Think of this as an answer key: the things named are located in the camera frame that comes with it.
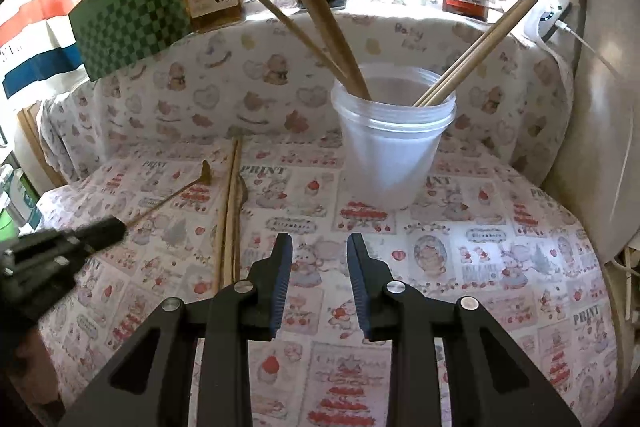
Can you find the clear plastic cup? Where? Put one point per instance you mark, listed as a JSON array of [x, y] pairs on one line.
[[390, 157]]

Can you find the white panel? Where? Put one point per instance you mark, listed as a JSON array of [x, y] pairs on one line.
[[595, 132]]

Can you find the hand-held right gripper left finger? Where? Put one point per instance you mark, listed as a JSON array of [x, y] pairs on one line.
[[281, 277]]

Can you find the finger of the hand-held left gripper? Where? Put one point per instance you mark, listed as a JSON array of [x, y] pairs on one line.
[[95, 234]]

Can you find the wooden spatula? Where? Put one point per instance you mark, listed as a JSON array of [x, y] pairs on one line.
[[310, 2]]

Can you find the wooden chopstick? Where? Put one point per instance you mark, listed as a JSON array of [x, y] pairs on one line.
[[226, 217], [470, 53], [492, 42], [234, 217], [280, 14]]

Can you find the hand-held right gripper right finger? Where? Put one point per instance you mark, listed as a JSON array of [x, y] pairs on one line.
[[357, 277]]

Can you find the striped curtain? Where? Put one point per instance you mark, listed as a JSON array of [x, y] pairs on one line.
[[40, 27]]

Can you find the green checkered box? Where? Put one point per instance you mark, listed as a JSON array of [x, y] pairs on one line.
[[130, 17]]

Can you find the white charger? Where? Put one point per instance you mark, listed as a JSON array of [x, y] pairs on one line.
[[547, 22]]

